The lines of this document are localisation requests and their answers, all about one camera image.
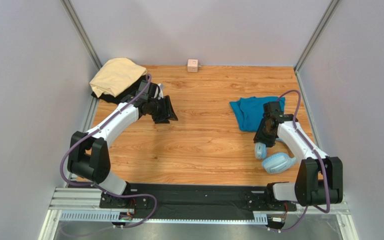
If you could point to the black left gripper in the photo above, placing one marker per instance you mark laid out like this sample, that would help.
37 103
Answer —
168 112

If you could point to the beige t shirt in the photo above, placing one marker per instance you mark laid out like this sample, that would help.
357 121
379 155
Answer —
115 76

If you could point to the aluminium corner post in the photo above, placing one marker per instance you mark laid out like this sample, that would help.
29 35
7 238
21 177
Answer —
75 19
322 24

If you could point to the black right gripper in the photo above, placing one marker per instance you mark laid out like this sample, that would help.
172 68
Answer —
266 132

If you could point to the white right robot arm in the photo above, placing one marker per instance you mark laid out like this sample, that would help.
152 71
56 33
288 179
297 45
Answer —
280 143

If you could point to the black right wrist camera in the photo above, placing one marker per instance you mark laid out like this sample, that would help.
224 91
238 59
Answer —
273 108

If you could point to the right aluminium corner post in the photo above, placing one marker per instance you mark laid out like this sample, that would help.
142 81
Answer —
322 24

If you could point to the black t shirt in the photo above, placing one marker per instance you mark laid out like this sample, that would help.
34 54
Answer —
124 97

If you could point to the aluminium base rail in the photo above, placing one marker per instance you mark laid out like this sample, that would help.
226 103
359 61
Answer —
73 214

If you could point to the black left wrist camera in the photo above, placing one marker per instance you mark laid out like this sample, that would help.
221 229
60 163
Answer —
152 91

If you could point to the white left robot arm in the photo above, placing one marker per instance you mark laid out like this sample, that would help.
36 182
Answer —
88 155

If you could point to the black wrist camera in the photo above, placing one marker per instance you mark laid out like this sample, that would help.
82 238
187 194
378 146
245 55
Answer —
273 108
152 91

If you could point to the blue t shirt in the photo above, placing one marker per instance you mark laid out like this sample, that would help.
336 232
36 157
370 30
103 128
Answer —
249 111

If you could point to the left aluminium corner post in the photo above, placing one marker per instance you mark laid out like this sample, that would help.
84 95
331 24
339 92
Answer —
75 19

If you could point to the black base mat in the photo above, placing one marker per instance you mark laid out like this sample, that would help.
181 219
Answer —
194 202

